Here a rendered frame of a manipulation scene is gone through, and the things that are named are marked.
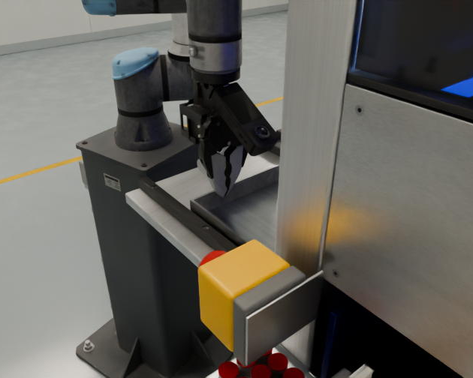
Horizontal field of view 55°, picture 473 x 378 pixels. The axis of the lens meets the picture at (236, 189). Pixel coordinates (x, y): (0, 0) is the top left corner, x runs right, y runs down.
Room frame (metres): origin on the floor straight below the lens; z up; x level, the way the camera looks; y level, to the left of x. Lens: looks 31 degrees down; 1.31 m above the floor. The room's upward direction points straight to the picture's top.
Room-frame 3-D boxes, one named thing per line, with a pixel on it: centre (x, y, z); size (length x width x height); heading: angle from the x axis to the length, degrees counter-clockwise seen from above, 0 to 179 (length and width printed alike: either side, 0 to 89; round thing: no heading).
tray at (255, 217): (0.57, -0.13, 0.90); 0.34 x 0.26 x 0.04; 39
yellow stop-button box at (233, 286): (0.32, -0.01, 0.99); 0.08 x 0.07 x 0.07; 39
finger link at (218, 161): (0.65, 0.04, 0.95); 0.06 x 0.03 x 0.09; 39
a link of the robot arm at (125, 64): (1.12, 0.24, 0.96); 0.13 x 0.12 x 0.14; 100
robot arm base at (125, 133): (1.12, 0.25, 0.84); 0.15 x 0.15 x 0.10
